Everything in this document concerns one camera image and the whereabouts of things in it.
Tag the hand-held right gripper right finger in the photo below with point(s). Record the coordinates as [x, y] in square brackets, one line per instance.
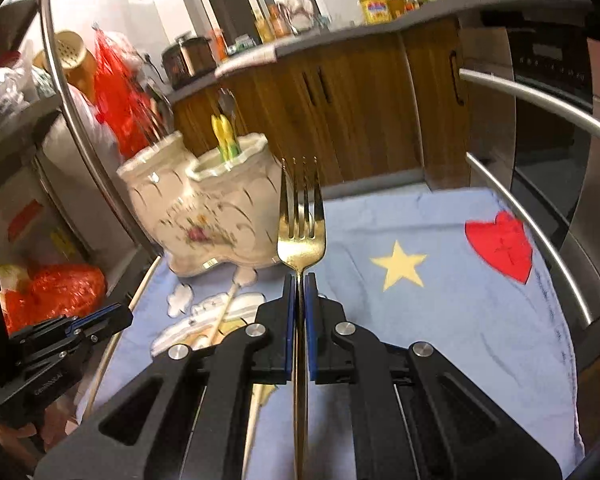
[311, 320]

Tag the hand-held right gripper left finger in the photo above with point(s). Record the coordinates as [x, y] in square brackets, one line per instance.
[287, 320]

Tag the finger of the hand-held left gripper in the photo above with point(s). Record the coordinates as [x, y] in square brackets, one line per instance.
[100, 317]
[60, 357]

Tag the wooden chopstick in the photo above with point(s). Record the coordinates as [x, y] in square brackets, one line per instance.
[142, 290]
[225, 312]
[250, 430]

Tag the gold fork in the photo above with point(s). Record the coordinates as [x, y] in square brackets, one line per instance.
[300, 250]

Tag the cream floral ceramic utensil holder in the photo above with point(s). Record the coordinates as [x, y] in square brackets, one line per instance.
[205, 210]

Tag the person's left hand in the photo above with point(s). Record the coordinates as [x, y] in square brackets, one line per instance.
[12, 437]

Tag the bulky red plastic bag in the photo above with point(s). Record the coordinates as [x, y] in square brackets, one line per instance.
[65, 290]

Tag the cream ceramic holder tray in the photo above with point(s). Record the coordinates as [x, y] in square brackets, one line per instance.
[205, 267]

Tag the blue cartoon printed cloth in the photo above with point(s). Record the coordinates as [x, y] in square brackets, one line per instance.
[430, 320]

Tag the white plastic bag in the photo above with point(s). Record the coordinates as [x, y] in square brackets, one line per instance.
[80, 130]

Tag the wooden kitchen cabinet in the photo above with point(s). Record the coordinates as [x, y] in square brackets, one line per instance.
[370, 110]

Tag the hanging red plastic bag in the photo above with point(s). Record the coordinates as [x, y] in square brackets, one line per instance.
[120, 90]

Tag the metal storage rack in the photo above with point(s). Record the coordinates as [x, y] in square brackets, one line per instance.
[65, 85]

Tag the clear crumpled plastic bag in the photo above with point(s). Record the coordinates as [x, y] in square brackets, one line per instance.
[5, 92]

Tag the gold perforated utensil drainer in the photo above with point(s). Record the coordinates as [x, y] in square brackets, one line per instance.
[70, 57]

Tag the white folded towel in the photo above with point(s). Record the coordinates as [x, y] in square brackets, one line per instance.
[247, 60]

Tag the black electric pressure cooker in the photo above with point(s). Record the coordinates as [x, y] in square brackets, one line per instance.
[185, 60]

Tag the green flat box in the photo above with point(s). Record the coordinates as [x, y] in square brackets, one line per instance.
[242, 43]

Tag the small orange bottle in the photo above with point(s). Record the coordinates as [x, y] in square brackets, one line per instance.
[219, 44]

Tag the yellow cooking oil bottle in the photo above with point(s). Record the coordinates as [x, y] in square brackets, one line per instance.
[262, 25]

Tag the orange cooking oil bottle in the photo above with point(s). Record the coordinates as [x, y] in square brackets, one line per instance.
[279, 21]

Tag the white pink crumpled bag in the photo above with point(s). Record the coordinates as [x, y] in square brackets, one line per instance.
[297, 10]

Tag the stainless steel built-in oven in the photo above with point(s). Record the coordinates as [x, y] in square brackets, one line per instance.
[545, 110]

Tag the large yellow oil jug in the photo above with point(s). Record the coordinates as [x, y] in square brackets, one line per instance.
[375, 9]

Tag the grey kitchen countertop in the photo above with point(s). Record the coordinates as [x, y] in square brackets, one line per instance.
[430, 10]

